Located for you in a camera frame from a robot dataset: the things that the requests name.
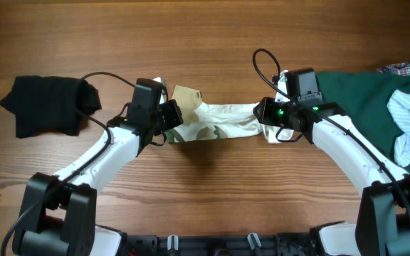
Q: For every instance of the dark green garment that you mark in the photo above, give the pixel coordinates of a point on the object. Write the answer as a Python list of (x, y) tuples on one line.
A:
[(364, 97)]

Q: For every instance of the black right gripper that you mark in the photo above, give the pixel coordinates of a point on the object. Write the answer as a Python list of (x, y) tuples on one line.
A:
[(266, 104)]

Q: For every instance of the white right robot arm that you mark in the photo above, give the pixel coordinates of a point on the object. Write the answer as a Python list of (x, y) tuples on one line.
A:
[(383, 222)]

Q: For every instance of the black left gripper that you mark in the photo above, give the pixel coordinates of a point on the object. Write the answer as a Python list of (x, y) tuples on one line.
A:
[(174, 111)]

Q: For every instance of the red plaid garment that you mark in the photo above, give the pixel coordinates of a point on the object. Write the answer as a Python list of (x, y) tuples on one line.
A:
[(402, 69)]

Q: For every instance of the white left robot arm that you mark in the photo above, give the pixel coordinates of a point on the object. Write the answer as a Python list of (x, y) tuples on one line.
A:
[(58, 212)]

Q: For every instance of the black folded garment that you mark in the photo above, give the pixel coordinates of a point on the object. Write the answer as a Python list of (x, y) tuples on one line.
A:
[(42, 104)]

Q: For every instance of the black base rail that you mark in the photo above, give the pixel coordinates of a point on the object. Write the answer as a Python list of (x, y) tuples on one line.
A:
[(281, 244)]

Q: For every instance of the white beige garment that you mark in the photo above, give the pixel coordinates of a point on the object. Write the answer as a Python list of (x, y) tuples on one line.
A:
[(202, 121)]

